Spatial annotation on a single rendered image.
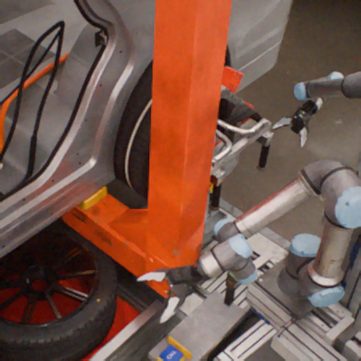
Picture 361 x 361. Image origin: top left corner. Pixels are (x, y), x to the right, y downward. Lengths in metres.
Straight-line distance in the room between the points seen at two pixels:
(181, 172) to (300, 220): 1.76
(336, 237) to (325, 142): 2.39
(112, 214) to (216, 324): 0.63
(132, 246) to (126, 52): 0.78
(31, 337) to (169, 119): 1.09
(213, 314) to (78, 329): 0.56
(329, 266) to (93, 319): 1.04
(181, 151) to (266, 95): 2.61
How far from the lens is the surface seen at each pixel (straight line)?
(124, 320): 3.13
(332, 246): 2.23
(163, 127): 2.27
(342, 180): 2.10
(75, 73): 2.93
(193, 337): 2.88
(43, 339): 2.82
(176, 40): 2.05
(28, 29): 3.43
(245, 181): 4.15
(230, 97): 3.02
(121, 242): 2.88
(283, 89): 4.91
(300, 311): 2.56
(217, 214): 3.73
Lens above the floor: 2.85
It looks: 44 degrees down
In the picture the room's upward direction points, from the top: 5 degrees clockwise
